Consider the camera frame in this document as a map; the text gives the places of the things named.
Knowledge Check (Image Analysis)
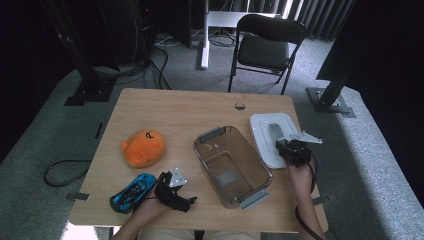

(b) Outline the white container lid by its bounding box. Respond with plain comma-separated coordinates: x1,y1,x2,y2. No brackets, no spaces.
249,112,301,170

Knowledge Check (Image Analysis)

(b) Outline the bundle of black floor cables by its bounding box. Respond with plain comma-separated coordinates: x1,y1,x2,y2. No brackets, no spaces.
93,29,173,91

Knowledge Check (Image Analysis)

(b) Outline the black looped floor cable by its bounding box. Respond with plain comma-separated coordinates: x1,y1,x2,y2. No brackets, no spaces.
43,159,93,188

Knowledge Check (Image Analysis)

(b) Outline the black metal stand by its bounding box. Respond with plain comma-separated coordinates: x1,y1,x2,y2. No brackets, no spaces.
39,0,118,107
305,56,357,119

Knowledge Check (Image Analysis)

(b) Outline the right hand-held gripper cable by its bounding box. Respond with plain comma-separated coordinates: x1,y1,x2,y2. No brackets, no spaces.
294,153,326,240

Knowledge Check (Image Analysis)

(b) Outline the clear plastic container box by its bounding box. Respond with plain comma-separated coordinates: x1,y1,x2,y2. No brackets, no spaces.
193,125,274,210

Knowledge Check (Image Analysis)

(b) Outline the black computer cabinet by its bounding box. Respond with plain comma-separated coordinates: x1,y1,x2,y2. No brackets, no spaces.
99,0,193,65

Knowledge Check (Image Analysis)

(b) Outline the person's right hand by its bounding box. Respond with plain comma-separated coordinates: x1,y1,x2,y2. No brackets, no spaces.
287,161,316,198

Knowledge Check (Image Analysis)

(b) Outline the orange plush toy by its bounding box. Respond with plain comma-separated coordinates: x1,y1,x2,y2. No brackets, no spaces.
119,128,166,169

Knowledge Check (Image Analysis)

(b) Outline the black curtain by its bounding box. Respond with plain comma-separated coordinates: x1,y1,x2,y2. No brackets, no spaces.
0,0,79,163
315,0,424,209

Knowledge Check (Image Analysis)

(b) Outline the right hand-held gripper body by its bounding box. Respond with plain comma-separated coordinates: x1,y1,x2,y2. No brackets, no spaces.
281,130,324,167

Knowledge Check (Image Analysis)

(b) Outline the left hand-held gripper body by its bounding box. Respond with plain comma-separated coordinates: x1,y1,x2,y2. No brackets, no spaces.
154,167,193,211

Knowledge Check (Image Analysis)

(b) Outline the person's left hand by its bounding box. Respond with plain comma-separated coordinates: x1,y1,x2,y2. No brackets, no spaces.
133,191,171,223

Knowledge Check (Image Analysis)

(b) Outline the white desk frame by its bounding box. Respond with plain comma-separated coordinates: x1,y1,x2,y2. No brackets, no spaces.
199,0,288,70

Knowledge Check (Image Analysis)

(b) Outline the blue toy car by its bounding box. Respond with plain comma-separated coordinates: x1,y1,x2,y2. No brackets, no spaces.
109,173,157,215

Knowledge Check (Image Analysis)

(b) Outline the black folding chair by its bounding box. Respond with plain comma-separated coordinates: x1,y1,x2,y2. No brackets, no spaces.
227,13,307,96

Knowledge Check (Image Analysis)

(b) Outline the grey pleated curtain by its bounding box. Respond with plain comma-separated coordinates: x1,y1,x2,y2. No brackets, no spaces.
229,0,355,42

